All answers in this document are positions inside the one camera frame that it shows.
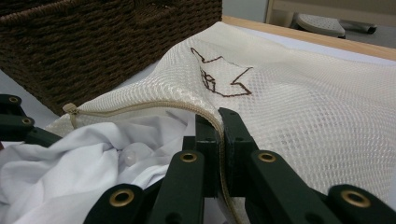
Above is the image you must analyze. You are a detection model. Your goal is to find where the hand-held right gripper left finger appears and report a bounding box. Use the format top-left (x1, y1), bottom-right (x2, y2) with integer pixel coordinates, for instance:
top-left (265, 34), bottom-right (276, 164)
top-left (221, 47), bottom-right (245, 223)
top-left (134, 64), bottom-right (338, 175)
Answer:
top-left (148, 113), bottom-right (220, 224)

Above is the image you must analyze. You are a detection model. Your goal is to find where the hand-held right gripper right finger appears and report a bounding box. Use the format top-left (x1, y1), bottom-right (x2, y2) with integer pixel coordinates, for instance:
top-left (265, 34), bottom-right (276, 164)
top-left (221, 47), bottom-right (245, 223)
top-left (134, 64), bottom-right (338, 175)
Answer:
top-left (218, 107), bottom-right (344, 224)

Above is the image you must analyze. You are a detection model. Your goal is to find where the white garment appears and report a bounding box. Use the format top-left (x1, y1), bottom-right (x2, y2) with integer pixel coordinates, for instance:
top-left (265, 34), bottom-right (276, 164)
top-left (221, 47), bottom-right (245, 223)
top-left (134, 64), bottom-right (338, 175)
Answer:
top-left (0, 109), bottom-right (200, 224)

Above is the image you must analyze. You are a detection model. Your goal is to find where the cream mesh laundry bag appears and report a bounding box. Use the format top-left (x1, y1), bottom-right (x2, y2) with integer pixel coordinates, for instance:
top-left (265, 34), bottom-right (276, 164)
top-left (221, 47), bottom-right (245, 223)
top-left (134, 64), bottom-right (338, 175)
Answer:
top-left (46, 21), bottom-right (396, 224)

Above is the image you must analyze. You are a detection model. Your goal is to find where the brown wicker basket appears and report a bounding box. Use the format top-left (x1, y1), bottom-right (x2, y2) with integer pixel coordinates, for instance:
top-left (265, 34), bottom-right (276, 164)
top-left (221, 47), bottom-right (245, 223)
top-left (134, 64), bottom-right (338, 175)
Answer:
top-left (0, 0), bottom-right (224, 117)

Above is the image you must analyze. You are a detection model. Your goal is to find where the grey foot pedal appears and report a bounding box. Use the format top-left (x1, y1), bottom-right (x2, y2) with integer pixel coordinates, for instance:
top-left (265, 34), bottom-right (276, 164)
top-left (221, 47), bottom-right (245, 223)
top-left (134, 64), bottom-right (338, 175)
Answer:
top-left (291, 12), bottom-right (378, 40)

